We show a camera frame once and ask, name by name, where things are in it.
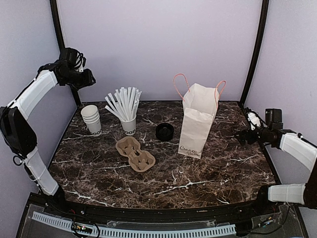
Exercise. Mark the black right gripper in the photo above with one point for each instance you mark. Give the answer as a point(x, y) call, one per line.
point(250, 139)

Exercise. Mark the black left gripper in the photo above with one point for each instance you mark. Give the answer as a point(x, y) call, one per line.
point(87, 80)

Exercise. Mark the white paper takeout bag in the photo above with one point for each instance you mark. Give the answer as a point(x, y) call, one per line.
point(200, 105)

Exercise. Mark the stack of black cup lids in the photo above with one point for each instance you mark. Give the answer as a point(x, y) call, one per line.
point(164, 132)

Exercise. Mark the brown cardboard cup carrier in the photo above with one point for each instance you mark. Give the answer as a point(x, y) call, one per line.
point(139, 160)

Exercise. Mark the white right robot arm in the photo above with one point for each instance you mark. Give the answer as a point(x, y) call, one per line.
point(298, 147)

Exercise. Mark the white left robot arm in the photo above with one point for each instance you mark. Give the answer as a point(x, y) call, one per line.
point(17, 132)

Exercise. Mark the stack of white paper cups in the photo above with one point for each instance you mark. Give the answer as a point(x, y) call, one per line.
point(91, 118)

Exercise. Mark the bundle of white wrapped straws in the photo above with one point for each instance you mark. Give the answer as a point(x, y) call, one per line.
point(124, 103)

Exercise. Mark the white cup holding straws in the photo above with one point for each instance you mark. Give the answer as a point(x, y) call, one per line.
point(129, 127)

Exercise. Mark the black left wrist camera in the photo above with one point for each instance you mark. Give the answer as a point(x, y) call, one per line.
point(73, 58)

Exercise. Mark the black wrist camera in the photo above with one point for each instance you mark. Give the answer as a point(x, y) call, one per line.
point(273, 118)
point(73, 58)

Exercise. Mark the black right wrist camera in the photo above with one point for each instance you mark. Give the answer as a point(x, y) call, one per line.
point(273, 118)

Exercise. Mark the black table front rail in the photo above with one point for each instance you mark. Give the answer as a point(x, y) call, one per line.
point(240, 212)

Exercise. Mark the black right frame post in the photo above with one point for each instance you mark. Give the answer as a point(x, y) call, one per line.
point(256, 51)

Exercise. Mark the white slotted cable duct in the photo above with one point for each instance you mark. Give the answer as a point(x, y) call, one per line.
point(116, 229)

